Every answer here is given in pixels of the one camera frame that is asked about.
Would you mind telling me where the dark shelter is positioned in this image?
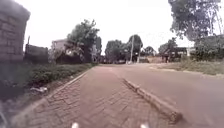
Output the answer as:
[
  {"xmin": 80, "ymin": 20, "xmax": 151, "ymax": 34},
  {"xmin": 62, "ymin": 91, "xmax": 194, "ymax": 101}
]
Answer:
[{"xmin": 161, "ymin": 46, "xmax": 189, "ymax": 64}]

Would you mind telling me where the dark green hedge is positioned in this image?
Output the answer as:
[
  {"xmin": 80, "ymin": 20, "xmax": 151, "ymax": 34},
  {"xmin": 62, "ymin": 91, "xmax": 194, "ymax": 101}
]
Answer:
[{"xmin": 193, "ymin": 34, "xmax": 224, "ymax": 62}]

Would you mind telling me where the grey asphalt road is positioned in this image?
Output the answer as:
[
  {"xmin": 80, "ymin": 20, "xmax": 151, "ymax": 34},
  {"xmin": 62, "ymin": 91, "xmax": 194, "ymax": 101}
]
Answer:
[{"xmin": 103, "ymin": 63, "xmax": 224, "ymax": 128}]

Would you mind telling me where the pale building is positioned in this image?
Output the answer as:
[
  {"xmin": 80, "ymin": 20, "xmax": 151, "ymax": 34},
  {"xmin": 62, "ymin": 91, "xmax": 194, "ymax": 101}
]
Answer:
[{"xmin": 50, "ymin": 38, "xmax": 68, "ymax": 61}]

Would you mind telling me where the red brick path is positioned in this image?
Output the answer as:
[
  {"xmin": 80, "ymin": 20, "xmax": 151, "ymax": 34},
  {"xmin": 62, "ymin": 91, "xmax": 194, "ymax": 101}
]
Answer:
[{"xmin": 9, "ymin": 65, "xmax": 174, "ymax": 128}]

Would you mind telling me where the grass and dirt verge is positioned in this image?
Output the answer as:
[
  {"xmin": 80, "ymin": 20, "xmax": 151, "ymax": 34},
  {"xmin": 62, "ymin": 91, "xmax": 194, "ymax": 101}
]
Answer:
[{"xmin": 0, "ymin": 62, "xmax": 98, "ymax": 114}]

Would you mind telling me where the tall tree with thin crown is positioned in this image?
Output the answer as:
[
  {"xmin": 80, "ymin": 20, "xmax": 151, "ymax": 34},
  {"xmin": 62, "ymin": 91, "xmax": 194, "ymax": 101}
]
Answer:
[{"xmin": 168, "ymin": 0, "xmax": 224, "ymax": 43}]

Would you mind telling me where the grass strip beyond road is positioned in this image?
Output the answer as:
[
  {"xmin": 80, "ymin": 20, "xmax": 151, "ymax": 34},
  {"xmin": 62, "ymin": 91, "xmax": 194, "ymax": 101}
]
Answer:
[{"xmin": 149, "ymin": 59, "xmax": 224, "ymax": 76}]

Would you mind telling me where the dark fence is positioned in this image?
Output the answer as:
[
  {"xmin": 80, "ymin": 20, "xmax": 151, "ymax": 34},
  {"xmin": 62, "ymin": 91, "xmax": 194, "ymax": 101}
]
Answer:
[{"xmin": 23, "ymin": 43, "xmax": 50, "ymax": 64}]

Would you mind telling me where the brown brick wall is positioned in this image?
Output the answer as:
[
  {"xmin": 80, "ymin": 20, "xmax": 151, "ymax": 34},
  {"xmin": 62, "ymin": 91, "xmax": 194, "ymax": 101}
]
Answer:
[{"xmin": 0, "ymin": 0, "xmax": 32, "ymax": 63}]

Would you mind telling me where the group of trees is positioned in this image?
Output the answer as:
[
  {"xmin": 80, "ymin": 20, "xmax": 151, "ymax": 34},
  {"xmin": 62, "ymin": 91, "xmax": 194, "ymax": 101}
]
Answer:
[{"xmin": 104, "ymin": 34, "xmax": 158, "ymax": 64}]

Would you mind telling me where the row of concrete kerb blocks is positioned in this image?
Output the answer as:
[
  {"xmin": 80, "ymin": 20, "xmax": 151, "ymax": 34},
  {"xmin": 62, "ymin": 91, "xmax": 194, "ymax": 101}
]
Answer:
[{"xmin": 122, "ymin": 78, "xmax": 184, "ymax": 124}]

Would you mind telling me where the large leafy tree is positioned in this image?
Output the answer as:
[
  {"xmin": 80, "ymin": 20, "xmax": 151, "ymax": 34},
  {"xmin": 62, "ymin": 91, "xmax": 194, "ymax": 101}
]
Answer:
[{"xmin": 64, "ymin": 19, "xmax": 103, "ymax": 64}]

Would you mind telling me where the pale pole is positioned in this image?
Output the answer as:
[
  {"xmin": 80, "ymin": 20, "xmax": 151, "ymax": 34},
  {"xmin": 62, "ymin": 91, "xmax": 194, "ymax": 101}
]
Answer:
[{"xmin": 128, "ymin": 34, "xmax": 135, "ymax": 64}]

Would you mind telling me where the concrete path edging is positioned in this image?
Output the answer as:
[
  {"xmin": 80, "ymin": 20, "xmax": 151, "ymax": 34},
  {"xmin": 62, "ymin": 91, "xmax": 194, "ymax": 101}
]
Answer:
[{"xmin": 9, "ymin": 69, "xmax": 89, "ymax": 128}]

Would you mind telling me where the white litter piece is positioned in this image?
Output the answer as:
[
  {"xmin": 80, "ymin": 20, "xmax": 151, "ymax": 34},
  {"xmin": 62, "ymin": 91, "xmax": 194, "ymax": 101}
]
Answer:
[{"xmin": 29, "ymin": 86, "xmax": 48, "ymax": 94}]

